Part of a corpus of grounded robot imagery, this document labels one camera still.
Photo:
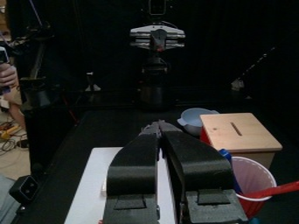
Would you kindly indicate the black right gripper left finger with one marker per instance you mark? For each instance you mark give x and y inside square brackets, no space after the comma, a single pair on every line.
[134,163]

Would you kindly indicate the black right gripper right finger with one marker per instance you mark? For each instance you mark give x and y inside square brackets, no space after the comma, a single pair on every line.
[198,166]

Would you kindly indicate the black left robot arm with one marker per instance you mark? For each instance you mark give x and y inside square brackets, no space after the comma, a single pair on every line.
[155,78]

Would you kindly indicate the person's hand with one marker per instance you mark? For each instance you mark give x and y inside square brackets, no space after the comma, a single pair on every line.
[7,75]

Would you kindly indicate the blue plastic utensil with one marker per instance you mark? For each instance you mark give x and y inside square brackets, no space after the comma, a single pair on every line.
[230,163]

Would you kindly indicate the white rectangular board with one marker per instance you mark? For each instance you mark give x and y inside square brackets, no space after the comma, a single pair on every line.
[87,186]

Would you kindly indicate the wooden box with slot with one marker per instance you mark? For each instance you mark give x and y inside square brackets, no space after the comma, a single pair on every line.
[239,137]

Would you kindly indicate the red plastic cup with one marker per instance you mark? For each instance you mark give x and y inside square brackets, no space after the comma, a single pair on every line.
[252,186]

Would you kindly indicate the light blue toy bowl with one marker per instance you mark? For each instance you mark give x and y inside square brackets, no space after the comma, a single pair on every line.
[192,118]

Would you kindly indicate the red plastic utensil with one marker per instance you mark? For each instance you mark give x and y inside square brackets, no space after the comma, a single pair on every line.
[274,189]

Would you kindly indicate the black tripod stand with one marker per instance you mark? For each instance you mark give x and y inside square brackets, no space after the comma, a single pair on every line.
[35,58]

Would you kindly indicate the yellow tool on floor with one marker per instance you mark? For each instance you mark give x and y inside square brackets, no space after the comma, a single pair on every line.
[8,131]

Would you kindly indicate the smartphone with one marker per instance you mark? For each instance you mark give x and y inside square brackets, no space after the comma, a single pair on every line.
[3,55]

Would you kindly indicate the small black camera box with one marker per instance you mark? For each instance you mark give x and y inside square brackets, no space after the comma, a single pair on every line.
[24,188]

